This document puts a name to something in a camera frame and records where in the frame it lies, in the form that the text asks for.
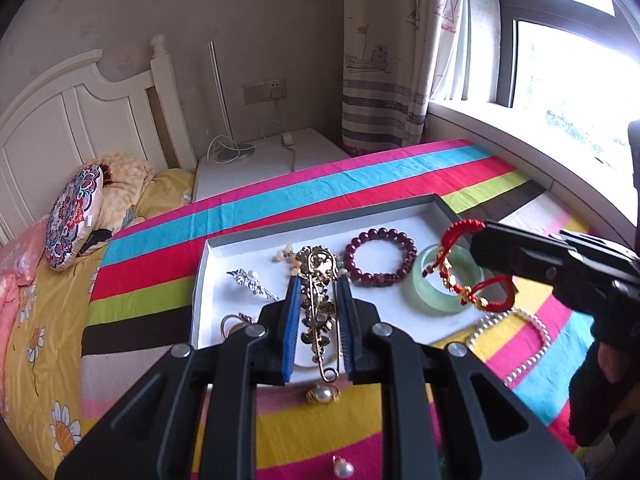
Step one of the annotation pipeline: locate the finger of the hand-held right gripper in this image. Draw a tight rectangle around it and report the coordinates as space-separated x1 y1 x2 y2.
482 220 568 247
469 229 563 283

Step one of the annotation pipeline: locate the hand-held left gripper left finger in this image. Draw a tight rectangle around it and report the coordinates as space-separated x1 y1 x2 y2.
55 276 304 480

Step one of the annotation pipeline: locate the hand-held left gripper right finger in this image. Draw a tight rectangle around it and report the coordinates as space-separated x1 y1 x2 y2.
336 277 587 480

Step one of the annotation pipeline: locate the gold safety pin brooch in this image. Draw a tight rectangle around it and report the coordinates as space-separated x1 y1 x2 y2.
294 245 351 384

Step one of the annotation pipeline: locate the dark red bead bracelet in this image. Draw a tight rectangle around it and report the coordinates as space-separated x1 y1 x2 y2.
344 228 418 288

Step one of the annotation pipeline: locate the silver rhinestone brooch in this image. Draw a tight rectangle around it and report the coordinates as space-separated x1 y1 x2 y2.
227 268 280 302

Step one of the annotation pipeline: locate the grey cardboard jewelry box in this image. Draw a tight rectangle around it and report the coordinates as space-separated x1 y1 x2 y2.
190 194 508 368

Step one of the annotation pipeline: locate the thin gold bangle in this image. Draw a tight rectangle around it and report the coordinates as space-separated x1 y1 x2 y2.
220 312 262 345

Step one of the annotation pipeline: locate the multicolour stone bead necklace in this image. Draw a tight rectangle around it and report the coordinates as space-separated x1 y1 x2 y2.
271 243 302 275

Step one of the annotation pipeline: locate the red cord charm bracelet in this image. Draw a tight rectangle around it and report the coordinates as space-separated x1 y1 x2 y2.
422 220 517 312

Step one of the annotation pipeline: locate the green jade bangle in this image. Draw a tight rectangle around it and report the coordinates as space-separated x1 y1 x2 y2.
412 243 486 315

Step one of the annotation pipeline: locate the person's right forearm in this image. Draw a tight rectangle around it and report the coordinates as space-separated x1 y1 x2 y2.
569 347 640 449

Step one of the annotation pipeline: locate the person's right hand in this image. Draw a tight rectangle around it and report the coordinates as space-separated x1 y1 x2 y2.
597 344 626 391

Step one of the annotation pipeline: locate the colourful striped cloth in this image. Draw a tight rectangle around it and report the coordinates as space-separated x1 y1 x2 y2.
79 138 640 480

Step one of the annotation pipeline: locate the white nightstand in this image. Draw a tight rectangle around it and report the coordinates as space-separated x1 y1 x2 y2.
193 128 349 204

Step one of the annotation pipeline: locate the window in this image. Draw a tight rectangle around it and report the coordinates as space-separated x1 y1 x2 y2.
492 0 640 166

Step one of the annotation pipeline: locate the boat print curtain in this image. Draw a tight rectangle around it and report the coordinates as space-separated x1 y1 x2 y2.
341 0 470 157

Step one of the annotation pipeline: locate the white slim desk lamp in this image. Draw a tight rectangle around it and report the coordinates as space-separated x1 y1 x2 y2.
206 41 256 162

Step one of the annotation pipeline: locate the round patterned cushion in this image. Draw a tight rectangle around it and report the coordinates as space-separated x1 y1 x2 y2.
45 163 105 272

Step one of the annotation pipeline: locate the yellow floral bed sheet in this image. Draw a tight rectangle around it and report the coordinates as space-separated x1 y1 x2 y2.
0 169 197 479

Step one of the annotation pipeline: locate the pink floral quilt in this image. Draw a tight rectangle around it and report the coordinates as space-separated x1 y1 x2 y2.
0 215 53 391

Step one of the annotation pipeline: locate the white wooden headboard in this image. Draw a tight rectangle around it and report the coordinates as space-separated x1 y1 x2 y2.
0 34 199 247

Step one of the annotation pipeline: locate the white pearl bracelet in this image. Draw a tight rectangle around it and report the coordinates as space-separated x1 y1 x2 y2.
466 308 552 389

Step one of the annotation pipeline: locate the gold pearl ring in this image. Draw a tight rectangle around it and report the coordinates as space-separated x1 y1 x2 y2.
306 383 341 405

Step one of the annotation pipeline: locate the white charger with cable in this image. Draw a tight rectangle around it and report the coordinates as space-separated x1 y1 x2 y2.
260 95 297 173

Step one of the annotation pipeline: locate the beige wall socket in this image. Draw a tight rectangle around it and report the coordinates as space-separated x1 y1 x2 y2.
243 78 288 105

